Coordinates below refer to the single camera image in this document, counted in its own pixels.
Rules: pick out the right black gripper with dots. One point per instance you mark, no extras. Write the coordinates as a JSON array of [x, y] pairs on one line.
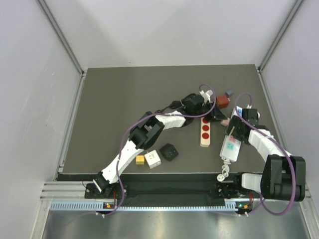
[[236, 122]]

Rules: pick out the yellow USB charger plug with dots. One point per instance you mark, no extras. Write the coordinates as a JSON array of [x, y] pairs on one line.
[[140, 160]]

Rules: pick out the white multi-socket power strip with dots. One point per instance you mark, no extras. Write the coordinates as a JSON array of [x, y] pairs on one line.
[[230, 149]]

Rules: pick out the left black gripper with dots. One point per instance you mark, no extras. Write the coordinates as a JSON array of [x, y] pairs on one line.
[[215, 115]]

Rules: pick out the pink USB charger plug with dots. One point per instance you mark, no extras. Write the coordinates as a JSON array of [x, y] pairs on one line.
[[225, 122]]

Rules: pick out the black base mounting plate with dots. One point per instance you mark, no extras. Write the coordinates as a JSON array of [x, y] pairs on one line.
[[133, 189]]

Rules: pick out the white red power strip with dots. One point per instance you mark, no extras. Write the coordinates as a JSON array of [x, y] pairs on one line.
[[205, 133]]

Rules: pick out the grey USB-C charger plug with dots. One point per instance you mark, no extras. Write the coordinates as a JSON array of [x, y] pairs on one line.
[[229, 93]]

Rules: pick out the black adapter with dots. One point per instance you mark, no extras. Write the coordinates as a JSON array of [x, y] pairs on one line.
[[169, 152]]

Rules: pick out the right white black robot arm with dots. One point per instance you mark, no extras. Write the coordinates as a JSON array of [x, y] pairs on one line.
[[276, 180]]

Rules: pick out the red koi fish adapter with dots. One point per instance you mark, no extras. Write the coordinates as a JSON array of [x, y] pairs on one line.
[[222, 101]]

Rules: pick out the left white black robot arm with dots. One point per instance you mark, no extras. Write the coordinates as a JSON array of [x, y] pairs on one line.
[[143, 134]]

